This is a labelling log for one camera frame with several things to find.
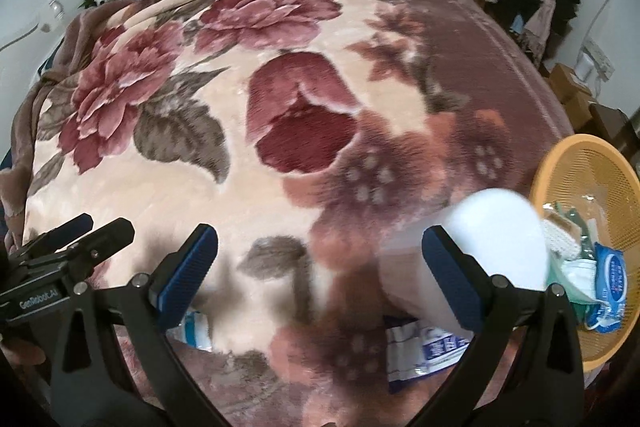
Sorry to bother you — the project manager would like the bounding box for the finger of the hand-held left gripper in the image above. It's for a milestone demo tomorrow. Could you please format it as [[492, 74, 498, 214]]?
[[29, 217, 136, 281], [14, 213, 95, 259]]

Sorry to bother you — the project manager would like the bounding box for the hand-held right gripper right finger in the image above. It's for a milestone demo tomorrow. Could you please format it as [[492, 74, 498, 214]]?
[[414, 225, 587, 427]]

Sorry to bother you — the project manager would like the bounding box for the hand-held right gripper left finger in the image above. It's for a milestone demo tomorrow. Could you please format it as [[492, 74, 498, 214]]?
[[49, 223, 223, 427]]

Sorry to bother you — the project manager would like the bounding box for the green face mask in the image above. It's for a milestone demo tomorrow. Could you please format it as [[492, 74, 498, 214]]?
[[547, 259, 601, 324]]

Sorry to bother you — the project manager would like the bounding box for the packaged white face mask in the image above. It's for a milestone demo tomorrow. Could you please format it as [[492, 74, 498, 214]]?
[[557, 257, 601, 303]]

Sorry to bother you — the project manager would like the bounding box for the green scouring pad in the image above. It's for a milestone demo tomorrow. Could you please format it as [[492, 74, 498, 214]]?
[[542, 202, 582, 233]]

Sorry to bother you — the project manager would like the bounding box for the blue wet wipe packet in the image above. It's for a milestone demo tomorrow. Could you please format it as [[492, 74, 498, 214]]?
[[582, 242, 629, 335]]

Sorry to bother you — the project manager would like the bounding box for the yellow plastic basket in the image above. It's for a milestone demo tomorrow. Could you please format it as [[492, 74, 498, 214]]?
[[529, 134, 640, 375]]

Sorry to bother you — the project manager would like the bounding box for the person's left hand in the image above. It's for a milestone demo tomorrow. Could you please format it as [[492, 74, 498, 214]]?
[[0, 332, 49, 374]]

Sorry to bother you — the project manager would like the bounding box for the white blue packet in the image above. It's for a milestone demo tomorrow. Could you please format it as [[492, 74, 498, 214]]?
[[385, 314, 476, 395], [165, 309, 213, 353]]

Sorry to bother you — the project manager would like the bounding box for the dark brown box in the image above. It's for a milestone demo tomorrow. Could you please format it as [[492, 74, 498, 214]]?
[[587, 102, 631, 148]]

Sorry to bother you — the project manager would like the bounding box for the cardboard box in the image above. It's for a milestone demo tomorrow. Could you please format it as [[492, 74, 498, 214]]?
[[547, 63, 593, 108]]

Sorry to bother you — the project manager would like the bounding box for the floral plush blanket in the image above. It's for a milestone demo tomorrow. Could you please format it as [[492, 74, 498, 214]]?
[[0, 0, 576, 427]]

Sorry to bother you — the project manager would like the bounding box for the white power strip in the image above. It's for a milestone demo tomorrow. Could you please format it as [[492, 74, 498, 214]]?
[[577, 37, 614, 82]]

